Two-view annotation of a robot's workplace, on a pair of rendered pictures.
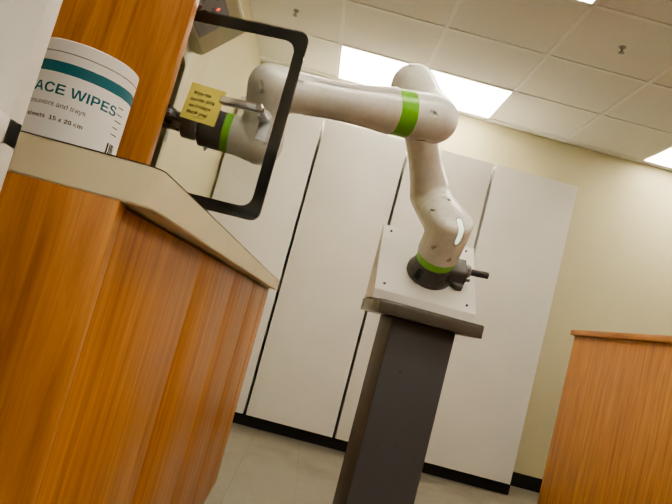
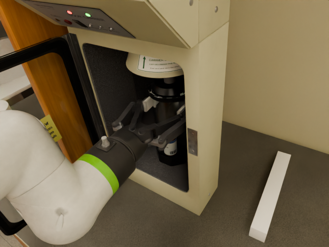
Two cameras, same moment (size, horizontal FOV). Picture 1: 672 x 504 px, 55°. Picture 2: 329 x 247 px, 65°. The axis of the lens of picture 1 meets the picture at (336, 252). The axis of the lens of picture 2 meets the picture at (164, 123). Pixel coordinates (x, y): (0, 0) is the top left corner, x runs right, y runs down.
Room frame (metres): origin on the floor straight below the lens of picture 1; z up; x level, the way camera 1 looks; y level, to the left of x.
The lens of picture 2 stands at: (1.79, 0.15, 1.57)
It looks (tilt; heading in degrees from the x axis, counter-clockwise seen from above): 39 degrees down; 129
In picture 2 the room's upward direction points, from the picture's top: 6 degrees counter-clockwise
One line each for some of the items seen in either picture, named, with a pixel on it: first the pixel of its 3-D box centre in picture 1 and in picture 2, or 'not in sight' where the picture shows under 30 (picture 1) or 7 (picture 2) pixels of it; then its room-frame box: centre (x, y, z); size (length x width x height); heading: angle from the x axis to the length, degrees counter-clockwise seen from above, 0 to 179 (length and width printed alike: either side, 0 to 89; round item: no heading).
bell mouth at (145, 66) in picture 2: not in sight; (164, 47); (1.46, 0.58, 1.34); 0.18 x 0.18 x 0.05
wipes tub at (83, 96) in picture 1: (72, 113); not in sight; (0.82, 0.38, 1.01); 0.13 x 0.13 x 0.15
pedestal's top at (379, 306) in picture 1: (418, 317); not in sight; (2.03, -0.30, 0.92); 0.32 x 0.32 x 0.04; 6
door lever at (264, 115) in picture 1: (245, 108); not in sight; (1.23, 0.25, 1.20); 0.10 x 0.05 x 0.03; 83
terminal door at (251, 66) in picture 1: (213, 110); (34, 142); (1.27, 0.31, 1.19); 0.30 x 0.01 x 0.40; 83
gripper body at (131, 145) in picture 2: not in sight; (132, 139); (1.47, 0.43, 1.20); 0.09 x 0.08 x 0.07; 93
